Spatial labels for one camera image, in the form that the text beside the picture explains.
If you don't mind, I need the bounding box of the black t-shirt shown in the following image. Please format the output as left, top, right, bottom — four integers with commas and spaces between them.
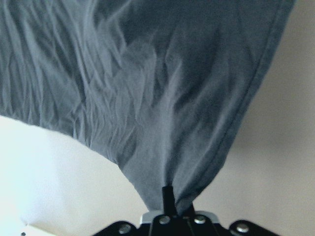
0, 0, 295, 215

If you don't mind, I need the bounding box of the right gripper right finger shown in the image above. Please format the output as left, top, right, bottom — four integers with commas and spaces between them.
187, 202, 195, 213

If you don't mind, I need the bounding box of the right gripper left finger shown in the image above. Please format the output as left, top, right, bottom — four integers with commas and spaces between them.
162, 186, 177, 216

